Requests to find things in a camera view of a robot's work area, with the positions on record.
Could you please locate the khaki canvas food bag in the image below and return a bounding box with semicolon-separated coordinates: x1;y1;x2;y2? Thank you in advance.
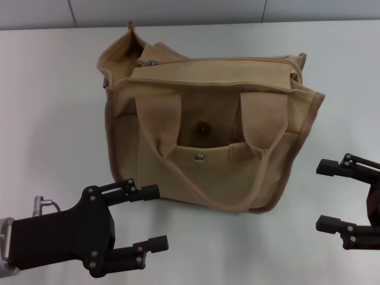
96;20;326;214

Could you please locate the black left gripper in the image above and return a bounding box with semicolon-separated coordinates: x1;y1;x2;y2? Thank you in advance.
8;177;170;270

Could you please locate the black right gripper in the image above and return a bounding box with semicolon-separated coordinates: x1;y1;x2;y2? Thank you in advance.
315;153;380;251

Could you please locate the left gripper cable connector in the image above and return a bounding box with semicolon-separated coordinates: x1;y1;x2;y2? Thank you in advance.
33;195;62;217

